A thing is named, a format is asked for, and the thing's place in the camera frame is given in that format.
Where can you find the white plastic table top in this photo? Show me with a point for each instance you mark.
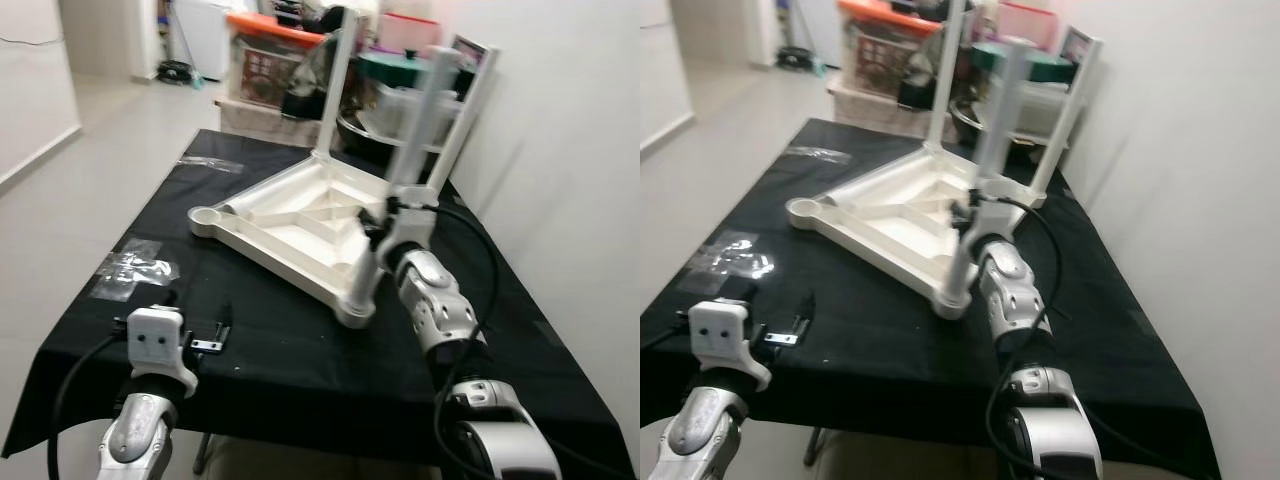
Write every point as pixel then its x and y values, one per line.
pixel 290 240
pixel 880 235

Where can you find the black wok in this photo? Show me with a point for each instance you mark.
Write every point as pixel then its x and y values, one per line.
pixel 360 138
pixel 972 128

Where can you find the black tablecloth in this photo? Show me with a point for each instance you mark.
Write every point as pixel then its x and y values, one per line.
pixel 300 380
pixel 900 380

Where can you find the clear plastic container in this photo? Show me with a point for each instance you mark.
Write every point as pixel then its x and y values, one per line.
pixel 395 105
pixel 1045 100

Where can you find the black shiny bag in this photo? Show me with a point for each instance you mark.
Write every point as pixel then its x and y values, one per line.
pixel 915 75
pixel 305 85

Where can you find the patterned beige cloth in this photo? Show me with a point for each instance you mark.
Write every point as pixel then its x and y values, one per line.
pixel 250 118
pixel 860 105

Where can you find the green pot lid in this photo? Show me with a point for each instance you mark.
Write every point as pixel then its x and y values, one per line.
pixel 395 68
pixel 1045 62

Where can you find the storage box with orange lid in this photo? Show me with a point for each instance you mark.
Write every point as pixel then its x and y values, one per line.
pixel 265 70
pixel 880 55

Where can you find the pink plastic box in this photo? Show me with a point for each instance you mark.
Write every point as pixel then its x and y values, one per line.
pixel 1025 22
pixel 410 30

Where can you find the dark framed picture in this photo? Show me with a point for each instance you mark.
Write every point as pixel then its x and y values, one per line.
pixel 1078 42
pixel 468 50

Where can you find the white appliance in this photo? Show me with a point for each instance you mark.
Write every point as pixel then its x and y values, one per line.
pixel 205 30
pixel 812 20

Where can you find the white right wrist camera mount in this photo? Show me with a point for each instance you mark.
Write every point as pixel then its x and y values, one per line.
pixel 410 215
pixel 995 210

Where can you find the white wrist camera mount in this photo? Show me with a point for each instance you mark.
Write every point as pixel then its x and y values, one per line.
pixel 725 335
pixel 995 210
pixel 410 215
pixel 155 340

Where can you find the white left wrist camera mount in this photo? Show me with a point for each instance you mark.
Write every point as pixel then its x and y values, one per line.
pixel 155 340
pixel 725 335

